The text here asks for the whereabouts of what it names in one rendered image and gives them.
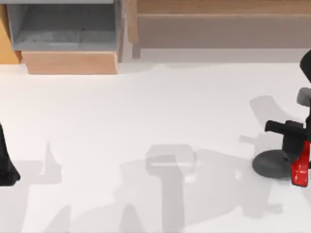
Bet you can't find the red stapler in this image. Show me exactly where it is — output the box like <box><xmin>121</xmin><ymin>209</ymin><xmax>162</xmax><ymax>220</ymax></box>
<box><xmin>290</xmin><ymin>140</ymin><xmax>311</xmax><ymax>188</ymax></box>

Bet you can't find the dark grey rounded mouse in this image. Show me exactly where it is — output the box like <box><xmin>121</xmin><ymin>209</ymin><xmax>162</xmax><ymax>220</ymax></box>
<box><xmin>252</xmin><ymin>149</ymin><xmax>296</xmax><ymax>181</ymax></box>

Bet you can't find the wooden open shelf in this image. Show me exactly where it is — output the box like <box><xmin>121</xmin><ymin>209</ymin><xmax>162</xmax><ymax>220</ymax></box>
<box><xmin>128</xmin><ymin>0</ymin><xmax>311</xmax><ymax>60</ymax></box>

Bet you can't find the pale wooden drawer front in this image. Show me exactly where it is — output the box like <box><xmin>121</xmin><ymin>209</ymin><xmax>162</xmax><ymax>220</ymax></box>
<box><xmin>21</xmin><ymin>50</ymin><xmax>119</xmax><ymax>75</ymax></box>

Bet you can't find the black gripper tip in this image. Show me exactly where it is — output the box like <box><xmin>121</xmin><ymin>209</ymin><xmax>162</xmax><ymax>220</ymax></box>
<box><xmin>0</xmin><ymin>123</ymin><xmax>21</xmax><ymax>188</ymax></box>

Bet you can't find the wooden cupboard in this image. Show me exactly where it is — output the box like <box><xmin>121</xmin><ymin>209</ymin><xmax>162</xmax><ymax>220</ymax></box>
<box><xmin>0</xmin><ymin>4</ymin><xmax>23</xmax><ymax>66</ymax></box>

